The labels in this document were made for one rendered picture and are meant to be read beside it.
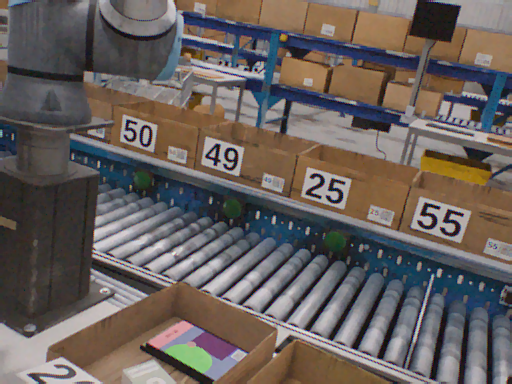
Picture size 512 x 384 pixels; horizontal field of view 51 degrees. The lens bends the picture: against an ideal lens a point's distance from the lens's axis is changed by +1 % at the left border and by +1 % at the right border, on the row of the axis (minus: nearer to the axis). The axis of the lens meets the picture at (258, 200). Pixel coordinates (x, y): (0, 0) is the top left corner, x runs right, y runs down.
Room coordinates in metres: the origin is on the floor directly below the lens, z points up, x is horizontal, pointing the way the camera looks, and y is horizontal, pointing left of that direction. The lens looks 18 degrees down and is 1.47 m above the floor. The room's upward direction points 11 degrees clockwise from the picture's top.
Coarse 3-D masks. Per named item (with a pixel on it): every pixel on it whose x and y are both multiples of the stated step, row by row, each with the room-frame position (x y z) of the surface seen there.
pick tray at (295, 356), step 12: (288, 348) 0.97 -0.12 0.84; (300, 348) 0.99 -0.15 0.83; (312, 348) 0.98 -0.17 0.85; (276, 360) 0.92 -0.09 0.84; (288, 360) 0.98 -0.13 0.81; (300, 360) 0.99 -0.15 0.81; (312, 360) 0.98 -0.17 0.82; (324, 360) 0.97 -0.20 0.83; (336, 360) 0.96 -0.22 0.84; (264, 372) 0.88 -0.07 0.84; (276, 372) 0.93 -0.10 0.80; (288, 372) 0.99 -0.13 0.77; (300, 372) 0.99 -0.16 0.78; (312, 372) 0.98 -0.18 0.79; (324, 372) 0.96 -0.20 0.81; (336, 372) 0.95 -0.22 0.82; (348, 372) 0.94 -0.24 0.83; (360, 372) 0.93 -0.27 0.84
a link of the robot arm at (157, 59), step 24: (120, 0) 1.06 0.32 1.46; (144, 0) 1.06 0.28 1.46; (168, 0) 1.15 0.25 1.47; (96, 24) 1.11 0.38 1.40; (120, 24) 1.08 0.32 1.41; (144, 24) 1.09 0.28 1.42; (168, 24) 1.12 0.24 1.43; (96, 48) 1.11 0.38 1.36; (120, 48) 1.11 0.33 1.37; (144, 48) 1.11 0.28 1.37; (168, 48) 1.14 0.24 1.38; (96, 72) 1.15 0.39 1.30; (120, 72) 1.15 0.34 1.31; (144, 72) 1.15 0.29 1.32; (168, 72) 1.16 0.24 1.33
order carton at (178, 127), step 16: (128, 112) 2.08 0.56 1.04; (144, 112) 2.31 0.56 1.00; (160, 112) 2.36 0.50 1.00; (176, 112) 2.34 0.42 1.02; (192, 112) 2.31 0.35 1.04; (112, 128) 2.10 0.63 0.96; (160, 128) 2.03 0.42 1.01; (176, 128) 2.00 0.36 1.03; (192, 128) 1.98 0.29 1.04; (112, 144) 2.10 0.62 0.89; (128, 144) 2.08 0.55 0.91; (160, 144) 2.03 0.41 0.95; (176, 144) 2.00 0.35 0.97; (192, 144) 1.98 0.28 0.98; (192, 160) 1.98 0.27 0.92
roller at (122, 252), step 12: (192, 216) 1.86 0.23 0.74; (156, 228) 1.68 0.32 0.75; (168, 228) 1.70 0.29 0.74; (180, 228) 1.76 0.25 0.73; (132, 240) 1.54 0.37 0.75; (144, 240) 1.57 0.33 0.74; (156, 240) 1.62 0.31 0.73; (108, 252) 1.44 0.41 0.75; (120, 252) 1.46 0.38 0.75; (132, 252) 1.50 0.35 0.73
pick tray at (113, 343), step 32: (192, 288) 1.13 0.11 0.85; (128, 320) 1.01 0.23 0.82; (160, 320) 1.10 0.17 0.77; (192, 320) 1.13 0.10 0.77; (224, 320) 1.09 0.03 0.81; (256, 320) 1.05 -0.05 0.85; (64, 352) 0.85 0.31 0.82; (96, 352) 0.93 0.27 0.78; (128, 352) 0.97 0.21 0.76; (256, 352) 0.94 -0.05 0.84
